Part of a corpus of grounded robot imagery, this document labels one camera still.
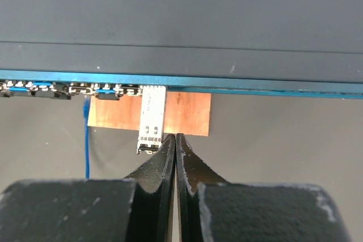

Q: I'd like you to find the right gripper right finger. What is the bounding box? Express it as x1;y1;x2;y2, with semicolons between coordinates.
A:
176;134;352;241

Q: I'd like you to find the inserted blue latch module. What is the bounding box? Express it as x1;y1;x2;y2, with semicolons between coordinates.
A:
4;80;32;97

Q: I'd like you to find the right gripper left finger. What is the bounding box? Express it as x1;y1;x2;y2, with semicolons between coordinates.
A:
1;134;176;241

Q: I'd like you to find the silver SFP module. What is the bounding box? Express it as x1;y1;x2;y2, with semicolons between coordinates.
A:
118;84;142;96
137;86;167;154

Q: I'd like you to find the blue ethernet cable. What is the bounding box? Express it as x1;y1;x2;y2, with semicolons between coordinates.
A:
82;96;92;180

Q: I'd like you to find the wooden board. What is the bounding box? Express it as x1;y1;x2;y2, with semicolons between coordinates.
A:
88;92;212;137

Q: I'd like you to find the silver SFP module plug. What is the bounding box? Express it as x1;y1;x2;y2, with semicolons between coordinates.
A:
68;83;95;95

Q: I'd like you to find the dark blue network switch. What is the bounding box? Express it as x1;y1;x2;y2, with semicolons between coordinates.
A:
1;0;362;99

